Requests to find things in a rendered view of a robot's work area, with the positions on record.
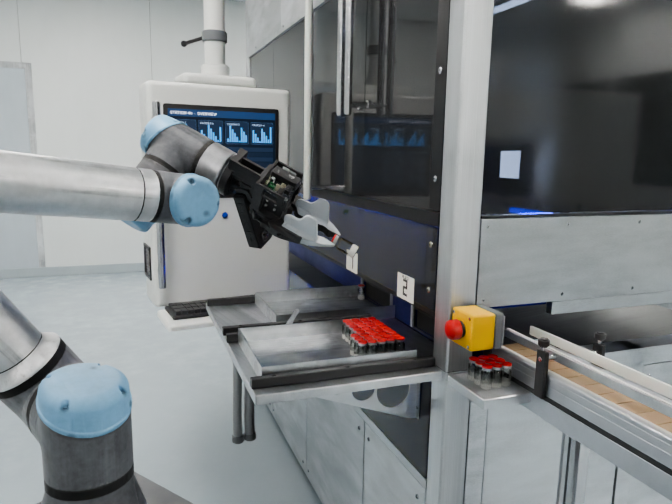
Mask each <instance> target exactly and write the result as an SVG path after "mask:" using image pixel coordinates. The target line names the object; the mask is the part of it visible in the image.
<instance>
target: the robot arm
mask: <svg viewBox="0 0 672 504"><path fill-rule="evenodd" d="M140 147H141V149H142V151H143V152H145V156H144V157H143V158H142V160H141V161H140V162H139V164H138V165H137V166H136V167H128V166H120V165H113V164H105V163H97V162H89V161H82V160H74V159H66V158H59V157H51V156H43V155H36V154H28V153H20V152H13V151H5V150H0V213H8V214H25V215H41V216H58V217H74V218H91V219H108V220H121V221H122V222H124V223H125V224H127V225H128V226H130V227H132V228H134V229H136V230H138V231H140V232H147V231H149V229H150V228H151V227H152V226H153V224H156V223H167V224H179V225H181V226H184V227H200V226H204V225H206V224H208V223H209V222H210V221H212V219H213V218H214V217H215V216H216V214H217V212H218V209H219V204H220V198H219V193H220V194H222V195H224V196H229V195H230V194H231V193H232V192H233V191H234V190H235V191H236V193H235V194H234V195H233V199H234V202H235V205H236V208H237V211H238V214H239V217H240V220H241V223H242V227H243V230H244V233H245V236H246V239H247V242H248V245H249V247H252V248H258V249H261V248H262V247H263V246H264V245H265V244H266V243H267V242H268V241H269V240H270V239H271V237H272V235H274V236H275V237H277V238H280V239H283V240H286V241H290V242H293V243H297V244H300V243H301V244H305V245H310V246H318V247H333V246H334V244H335V243H333V242H331V241H330V240H328V239H326V238H325V237H321V236H318V231H321V232H323V233H324V234H325V235H326V236H327V237H334V235H335V234H336V235H338V236H339V237H340V235H341V234H340V233H339V231H338V230H337V228H336V227H335V226H334V225H333V224H332V223H331V222H330V221H329V209H330V205H329V203H328V201H326V200H325V199H322V198H320V199H318V200H316V201H315V202H313V203H311V202H308V201H306V200H304V199H303V198H301V197H300V196H298V193H299V192H300V190H301V187H302V183H301V181H302V178H303V175H304V174H302V173H301V172H299V171H297V170H295V169H293V168H292V167H290V166H288V165H286V164H284V163H282V162H281V161H279V160H276V161H275V162H274V163H273V164H269V165H268V166H267V167H266V168H264V167H262V166H260V165H258V164H257V163H255V162H253V161H251V160H249V159H248V158H247V154H248V151H246V150H244V149H243V148H240V149H239V150H238V153H235V152H233V151H231V150H230V149H228V148H226V147H224V146H222V145H221V144H219V143H217V142H215V141H214V140H212V139H210V138H208V137H206V136H205V135H203V134H201V133H199V132H197V131H196V130H194V129H192V128H190V127H188V125H187V124H185V123H183V122H180V121H178V120H176V119H174V118H172V117H169V116H167V115H158V116H155V117H154V118H152V119H151V120H150V121H149V122H148V123H147V125H146V126H145V130H144V132H143V133H142V134H141V138H140ZM283 166H284V167H286V168H288V169H289V170H291V171H293V172H295V173H297V174H296V176H295V175H293V174H291V173H290V172H288V171H286V170H284V169H283ZM273 167H274V168H273ZM271 170H272V171H271ZM218 192H219V193H218ZM293 211H294V214H295V216H293V215H291V214H292V212H293ZM0 400H1V401H2V402H3V403H4V404H5V405H6V406H7V407H8V408H9V409H10V410H11V411H12V412H14V413H15V414H16V415H17V416H18V417H19V418H20V419H21V420H22V421H23V422H24V424H25V425H26V426H27V427H28V429H29V430H30V432H31V433H32V434H33V436H34V437H35V438H36V440H37V441H38V442H39V444H40V447H41V453H42V466H43V478H44V495H43V499H42V502H41V504H148V503H147V501H146V498H145V496H144V494H143V492H142V489H141V487H140V485H139V483H138V481H137V478H136V476H135V474H134V458H133V437H132V416H131V410H132V395H131V392H130V387H129V382H128V379H127V378H126V376H125V375H124V374H123V373H122V372H121V371H120V370H118V369H117V368H115V367H112V366H109V365H102V366H100V364H99V363H84V362H83V361H82V360H81V359H80V358H79V357H78V356H77V355H76V354H75V353H74V352H73V351H72V349H71V348H70V347H69V346H68V345H67V344H66V343H65V342H64V341H63V340H62V339H61V338H60V337H59V335H58V334H56V333H54V332H40V331H39V330H38V329H37V328H36V327H35V326H34V325H33V324H32V323H31V321H30V320H29V319H28V318H27V317H26V316H25V315H24V314H23V313H22V312H21V311H20V310H19V309H18V308H17V307H16V306H15V304H14V303H13V302H12V301H11V300H10V299H9V298H8V297H7V296H6V295H5V294H4V293H3V292H2V291H1V290H0Z"/></svg>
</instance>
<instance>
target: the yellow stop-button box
mask: <svg viewBox="0 0 672 504"><path fill-rule="evenodd" d="M503 316H504V314H503V313H501V312H499V311H497V310H494V309H492V308H490V307H487V306H485V305H483V304H479V305H471V306H459V307H454V308H453V316H452V319H457V320H459V321H460V323H461V325H462V328H463V334H462V337H461V338H460V339H459V340H452V341H453V342H455V343H457V344H458V345H460V346H462V347H464V348H465V349H467V350H469V351H480V350H489V349H492V348H493V349H499V348H501V344H502V330H503Z"/></svg>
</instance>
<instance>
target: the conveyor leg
mask: <svg viewBox="0 0 672 504"><path fill-rule="evenodd" d="M557 429H558V428H557ZM558 430H560V429H558ZM560 431H561V430H560ZM561 432H562V441H561V452H560V463H559V474H558V484H557V495H556V504H584V501H585V491H586V482H587V472H588V462H589V452H590V449H589V448H588V447H586V446H584V445H583V444H581V443H580V442H578V441H577V440H575V439H574V438H572V437H570V436H569V435H567V434H566V433H564V432H563V431H561Z"/></svg>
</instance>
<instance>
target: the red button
mask: <svg viewBox="0 0 672 504"><path fill-rule="evenodd" d="M445 334H446V336H447V338H448V339H450V340H459V339H460V338H461V337H462V334H463V328H462V325H461V323H460V321H459V320H457V319H451V320H448V321H447V322H446V324H445Z"/></svg>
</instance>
